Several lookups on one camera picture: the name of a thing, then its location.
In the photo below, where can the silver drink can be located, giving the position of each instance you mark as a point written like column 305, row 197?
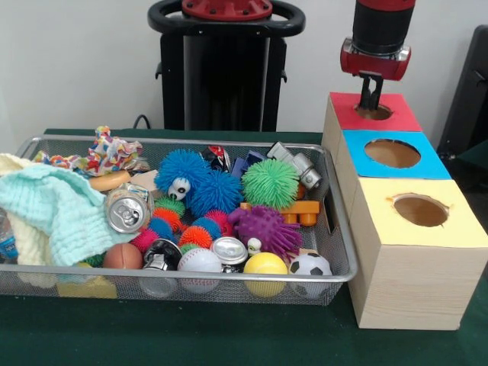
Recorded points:
column 127, row 215

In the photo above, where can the small soccer ball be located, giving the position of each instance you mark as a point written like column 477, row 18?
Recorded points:
column 310, row 265

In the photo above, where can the silver mesh bin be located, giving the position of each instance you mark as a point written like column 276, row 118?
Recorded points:
column 335, row 236

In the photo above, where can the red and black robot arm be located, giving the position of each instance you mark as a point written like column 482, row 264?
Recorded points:
column 381, row 23

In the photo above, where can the multicoloured printed cloth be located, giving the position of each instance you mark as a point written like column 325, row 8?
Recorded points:
column 110, row 152

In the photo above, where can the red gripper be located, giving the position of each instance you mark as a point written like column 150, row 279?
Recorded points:
column 373, row 65

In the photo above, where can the black upright panel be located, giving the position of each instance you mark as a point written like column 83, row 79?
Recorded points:
column 469, row 95

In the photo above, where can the purple spiky rubber ball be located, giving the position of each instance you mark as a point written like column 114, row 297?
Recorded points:
column 263, row 228

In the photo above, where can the green spiky rubber ball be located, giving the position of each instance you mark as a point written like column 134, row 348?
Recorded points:
column 270, row 183

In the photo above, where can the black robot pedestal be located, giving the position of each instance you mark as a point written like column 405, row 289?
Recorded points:
column 228, row 76

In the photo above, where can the yellow tennis ball toy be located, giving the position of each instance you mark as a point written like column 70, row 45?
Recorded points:
column 265, row 264

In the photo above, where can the blue spiky rubber ball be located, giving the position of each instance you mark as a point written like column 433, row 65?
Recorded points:
column 179, row 167

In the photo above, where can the dark green table cloth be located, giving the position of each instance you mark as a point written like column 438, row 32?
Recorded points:
column 474, row 152
column 190, row 335

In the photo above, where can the wooden box with three holes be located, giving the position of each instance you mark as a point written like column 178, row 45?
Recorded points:
column 411, row 289

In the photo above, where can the mint green muslin cloth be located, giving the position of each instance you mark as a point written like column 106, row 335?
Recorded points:
column 57, row 206

